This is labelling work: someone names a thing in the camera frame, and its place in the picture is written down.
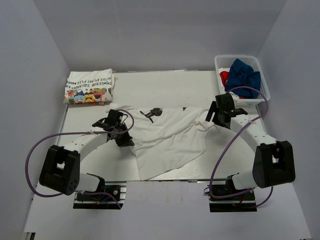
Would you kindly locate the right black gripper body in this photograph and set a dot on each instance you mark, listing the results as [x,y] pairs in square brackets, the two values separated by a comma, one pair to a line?
[217,119]

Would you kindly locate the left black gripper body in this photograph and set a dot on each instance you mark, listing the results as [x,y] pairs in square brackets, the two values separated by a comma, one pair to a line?
[121,128]

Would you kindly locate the white t-shirt red graphic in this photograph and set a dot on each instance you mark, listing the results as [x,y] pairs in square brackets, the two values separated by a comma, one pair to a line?
[223,77]

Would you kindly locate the white t-shirt black graphic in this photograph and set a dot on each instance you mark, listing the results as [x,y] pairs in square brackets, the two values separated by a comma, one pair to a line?
[166,138]

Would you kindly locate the dark blue t-shirt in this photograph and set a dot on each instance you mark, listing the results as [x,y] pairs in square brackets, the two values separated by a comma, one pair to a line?
[243,75]

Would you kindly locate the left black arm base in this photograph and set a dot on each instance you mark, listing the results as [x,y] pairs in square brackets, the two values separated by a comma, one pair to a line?
[112,199]

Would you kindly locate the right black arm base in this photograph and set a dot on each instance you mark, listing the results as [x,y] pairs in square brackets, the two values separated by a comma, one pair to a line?
[238,204]

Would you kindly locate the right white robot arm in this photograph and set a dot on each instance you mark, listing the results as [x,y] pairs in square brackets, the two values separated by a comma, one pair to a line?
[273,162]

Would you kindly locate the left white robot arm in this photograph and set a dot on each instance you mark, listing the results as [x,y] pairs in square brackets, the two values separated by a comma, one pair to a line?
[61,167]

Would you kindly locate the folded white cartoon t-shirt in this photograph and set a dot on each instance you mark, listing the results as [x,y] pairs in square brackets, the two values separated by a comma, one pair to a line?
[89,87]

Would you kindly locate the white plastic mesh basket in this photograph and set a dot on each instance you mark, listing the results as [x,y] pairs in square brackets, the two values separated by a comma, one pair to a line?
[226,61]

